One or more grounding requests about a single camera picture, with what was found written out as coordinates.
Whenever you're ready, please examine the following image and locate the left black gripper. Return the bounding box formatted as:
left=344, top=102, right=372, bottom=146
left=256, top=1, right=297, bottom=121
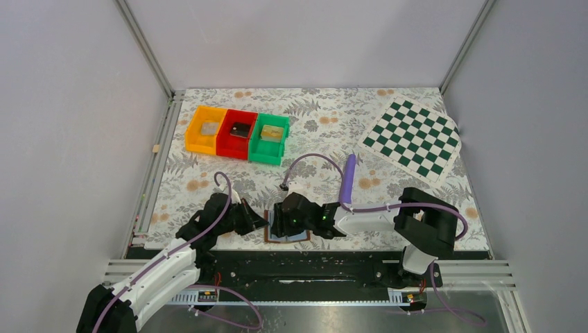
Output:
left=216, top=198, right=269, bottom=236

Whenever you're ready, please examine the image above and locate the brown leather card holder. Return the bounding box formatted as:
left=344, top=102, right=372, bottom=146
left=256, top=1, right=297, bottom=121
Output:
left=263, top=210, right=311, bottom=244

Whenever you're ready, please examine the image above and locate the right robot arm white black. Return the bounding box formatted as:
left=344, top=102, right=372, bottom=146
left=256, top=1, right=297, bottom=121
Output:
left=270, top=187, right=462, bottom=286

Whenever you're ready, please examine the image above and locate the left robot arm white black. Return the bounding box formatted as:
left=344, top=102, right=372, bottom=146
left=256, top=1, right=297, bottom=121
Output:
left=76, top=193, right=268, bottom=332

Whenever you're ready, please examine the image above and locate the gold card in green bin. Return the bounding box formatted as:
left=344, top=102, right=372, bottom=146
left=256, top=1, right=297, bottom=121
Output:
left=260, top=124, right=284, bottom=142

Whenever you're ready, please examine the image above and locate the grey card in yellow bin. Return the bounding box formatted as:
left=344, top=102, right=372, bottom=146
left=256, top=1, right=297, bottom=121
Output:
left=200, top=121, right=220, bottom=136

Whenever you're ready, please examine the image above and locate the green plastic bin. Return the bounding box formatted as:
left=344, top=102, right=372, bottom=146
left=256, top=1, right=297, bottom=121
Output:
left=248, top=113, right=290, bottom=165

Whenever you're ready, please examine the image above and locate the floral table mat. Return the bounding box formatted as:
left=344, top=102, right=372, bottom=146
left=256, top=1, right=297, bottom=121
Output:
left=144, top=88, right=490, bottom=251

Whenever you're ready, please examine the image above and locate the red plastic bin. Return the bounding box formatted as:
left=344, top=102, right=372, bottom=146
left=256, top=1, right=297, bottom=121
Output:
left=216, top=109, right=258, bottom=160

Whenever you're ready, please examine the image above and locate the yellow plastic bin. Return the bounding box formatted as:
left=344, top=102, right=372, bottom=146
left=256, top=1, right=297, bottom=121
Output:
left=184, top=105, right=227, bottom=155

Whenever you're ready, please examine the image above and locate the green white checkered board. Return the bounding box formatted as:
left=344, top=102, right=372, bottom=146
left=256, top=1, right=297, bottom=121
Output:
left=358, top=94, right=462, bottom=188

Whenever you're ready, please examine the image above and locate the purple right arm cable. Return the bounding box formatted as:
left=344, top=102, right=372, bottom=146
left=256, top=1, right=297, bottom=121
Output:
left=279, top=153, right=488, bottom=328

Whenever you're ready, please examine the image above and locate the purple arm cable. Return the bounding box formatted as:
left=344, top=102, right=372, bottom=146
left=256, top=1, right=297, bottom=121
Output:
left=279, top=153, right=488, bottom=328
left=91, top=171, right=263, bottom=333

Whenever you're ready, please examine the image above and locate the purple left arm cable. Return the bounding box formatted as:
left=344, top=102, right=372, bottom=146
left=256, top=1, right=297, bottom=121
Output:
left=91, top=171, right=263, bottom=333

